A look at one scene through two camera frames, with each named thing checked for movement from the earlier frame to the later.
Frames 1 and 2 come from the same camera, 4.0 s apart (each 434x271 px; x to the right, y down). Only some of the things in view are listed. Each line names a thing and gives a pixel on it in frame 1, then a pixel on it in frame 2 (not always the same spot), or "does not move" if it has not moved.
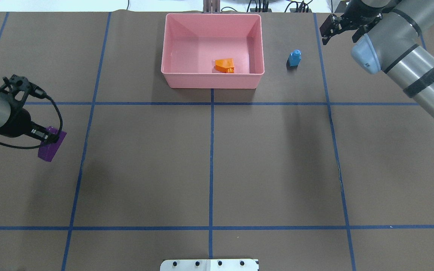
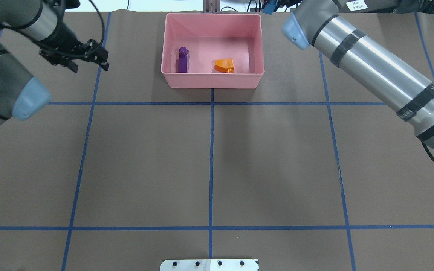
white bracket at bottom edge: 210,265 does not move
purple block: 48,151 → 182,60
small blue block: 294,59 → 269,8
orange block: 226,65 does not move
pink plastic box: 192,42 does not move
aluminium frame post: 211,6 does not move
